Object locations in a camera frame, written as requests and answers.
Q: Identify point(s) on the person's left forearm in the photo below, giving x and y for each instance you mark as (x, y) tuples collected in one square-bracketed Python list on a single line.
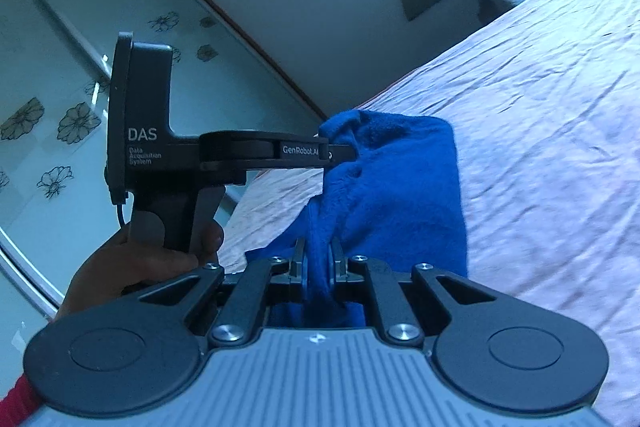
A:
[(15, 399)]

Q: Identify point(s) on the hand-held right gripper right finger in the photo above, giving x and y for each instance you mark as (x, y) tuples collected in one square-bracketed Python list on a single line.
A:
[(334, 269)]

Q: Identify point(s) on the person's left hand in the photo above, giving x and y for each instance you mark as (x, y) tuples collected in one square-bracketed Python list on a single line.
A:
[(115, 272)]

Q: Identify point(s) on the pink bed sheet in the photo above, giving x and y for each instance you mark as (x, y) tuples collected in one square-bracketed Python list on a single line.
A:
[(550, 147)]

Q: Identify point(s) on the glass flower-print wardrobe door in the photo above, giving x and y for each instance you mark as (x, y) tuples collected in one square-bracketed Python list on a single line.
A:
[(60, 72)]

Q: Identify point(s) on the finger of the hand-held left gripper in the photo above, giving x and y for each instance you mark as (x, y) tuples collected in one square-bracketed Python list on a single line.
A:
[(300, 152)]

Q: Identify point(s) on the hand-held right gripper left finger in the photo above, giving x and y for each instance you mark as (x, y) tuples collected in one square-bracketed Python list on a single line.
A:
[(301, 269)]

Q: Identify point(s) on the blue fleece garment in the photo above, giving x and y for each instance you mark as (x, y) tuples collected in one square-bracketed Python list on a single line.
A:
[(395, 192)]

